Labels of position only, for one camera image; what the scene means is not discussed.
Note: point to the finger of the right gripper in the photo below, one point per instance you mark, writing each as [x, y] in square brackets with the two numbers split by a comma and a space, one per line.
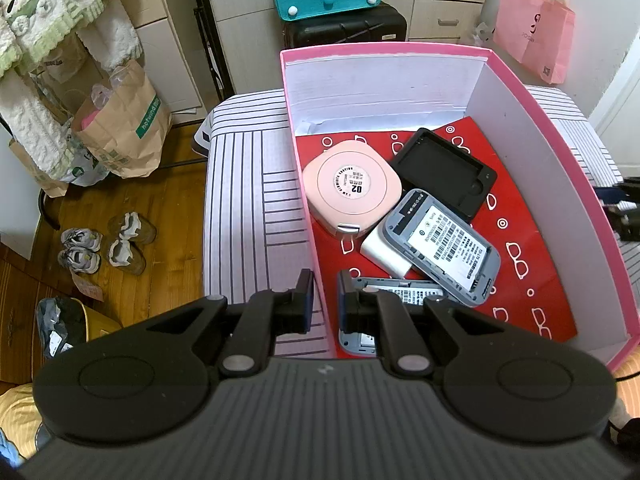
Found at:
[620, 204]

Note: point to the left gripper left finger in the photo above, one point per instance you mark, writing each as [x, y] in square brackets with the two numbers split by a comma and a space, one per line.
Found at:
[253, 328]

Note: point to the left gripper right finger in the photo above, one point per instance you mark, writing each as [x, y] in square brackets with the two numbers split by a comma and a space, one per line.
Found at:
[383, 316]

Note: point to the grey router with label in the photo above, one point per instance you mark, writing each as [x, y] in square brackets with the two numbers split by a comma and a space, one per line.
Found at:
[411, 292]

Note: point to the white charger block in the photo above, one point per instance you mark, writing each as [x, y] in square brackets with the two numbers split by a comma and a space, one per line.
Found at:
[375, 248]

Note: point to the striped tablecloth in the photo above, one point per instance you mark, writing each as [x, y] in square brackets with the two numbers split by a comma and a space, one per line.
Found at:
[255, 233]

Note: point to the grey portable router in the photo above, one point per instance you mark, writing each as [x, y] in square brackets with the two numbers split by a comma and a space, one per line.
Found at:
[445, 248]

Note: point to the pink round device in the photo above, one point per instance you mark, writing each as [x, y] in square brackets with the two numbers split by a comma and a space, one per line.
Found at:
[350, 188]

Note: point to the red patterned card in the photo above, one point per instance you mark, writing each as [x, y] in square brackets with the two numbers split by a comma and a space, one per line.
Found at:
[528, 292]

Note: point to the brown shoe lower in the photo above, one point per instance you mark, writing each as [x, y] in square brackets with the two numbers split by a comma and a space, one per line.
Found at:
[123, 255]

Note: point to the black silicone case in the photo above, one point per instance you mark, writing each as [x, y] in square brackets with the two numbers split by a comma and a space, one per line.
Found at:
[454, 177]

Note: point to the grey sneaker left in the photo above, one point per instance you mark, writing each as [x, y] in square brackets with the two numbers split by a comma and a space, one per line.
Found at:
[83, 238]

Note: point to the grey sneaker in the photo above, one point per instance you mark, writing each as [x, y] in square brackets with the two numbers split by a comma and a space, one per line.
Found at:
[83, 238]
[79, 260]

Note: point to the grey sneaker right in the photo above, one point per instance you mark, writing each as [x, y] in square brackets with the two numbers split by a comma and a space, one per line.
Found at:
[79, 260]

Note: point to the pink paper bag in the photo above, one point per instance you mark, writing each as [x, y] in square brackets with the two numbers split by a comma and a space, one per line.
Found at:
[538, 34]

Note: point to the yellow waste bin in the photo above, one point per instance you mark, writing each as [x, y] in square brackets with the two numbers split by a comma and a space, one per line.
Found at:
[65, 323]

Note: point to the brown paper bag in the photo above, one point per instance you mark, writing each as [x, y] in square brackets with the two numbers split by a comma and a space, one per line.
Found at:
[125, 123]

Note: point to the pink storage box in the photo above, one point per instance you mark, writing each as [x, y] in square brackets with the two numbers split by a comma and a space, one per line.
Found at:
[402, 86]

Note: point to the black suitcase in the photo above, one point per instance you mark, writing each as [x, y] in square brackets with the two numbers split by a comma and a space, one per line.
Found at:
[381, 23]

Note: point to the white wardrobe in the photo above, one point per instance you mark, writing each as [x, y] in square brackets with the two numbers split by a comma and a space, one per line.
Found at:
[199, 52]

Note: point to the white green knit cardigan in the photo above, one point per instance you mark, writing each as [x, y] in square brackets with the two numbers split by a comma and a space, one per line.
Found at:
[64, 32]

